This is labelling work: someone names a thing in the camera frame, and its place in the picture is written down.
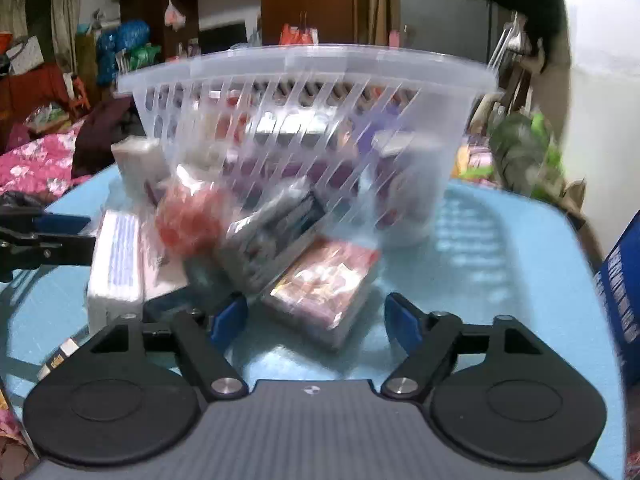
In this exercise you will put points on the grey metal door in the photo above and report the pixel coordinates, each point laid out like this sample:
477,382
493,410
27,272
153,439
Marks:
455,27

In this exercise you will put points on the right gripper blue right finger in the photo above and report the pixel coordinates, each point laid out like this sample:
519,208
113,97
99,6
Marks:
404,322

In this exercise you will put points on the white pink small box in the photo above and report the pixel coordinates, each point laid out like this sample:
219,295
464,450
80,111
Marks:
142,165

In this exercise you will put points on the clear plastic lattice basket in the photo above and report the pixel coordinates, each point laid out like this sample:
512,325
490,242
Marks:
374,130

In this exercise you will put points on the blue fabric shopping bag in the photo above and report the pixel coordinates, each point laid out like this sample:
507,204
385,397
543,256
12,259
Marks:
618,286

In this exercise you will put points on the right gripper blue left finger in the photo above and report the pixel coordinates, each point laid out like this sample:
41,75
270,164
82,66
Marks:
228,321

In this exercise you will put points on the red pink tissue pack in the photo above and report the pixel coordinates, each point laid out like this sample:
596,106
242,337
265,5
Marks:
324,290

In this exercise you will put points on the green plastic bag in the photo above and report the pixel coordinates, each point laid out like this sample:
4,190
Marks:
526,157

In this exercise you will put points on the white pink tissue pack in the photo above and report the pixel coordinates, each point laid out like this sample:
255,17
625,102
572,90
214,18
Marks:
115,286

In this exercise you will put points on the orange round wrapped item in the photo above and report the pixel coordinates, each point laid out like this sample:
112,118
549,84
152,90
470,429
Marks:
190,221

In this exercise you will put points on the pink floral bedding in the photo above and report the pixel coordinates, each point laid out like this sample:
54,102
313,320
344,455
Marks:
42,168

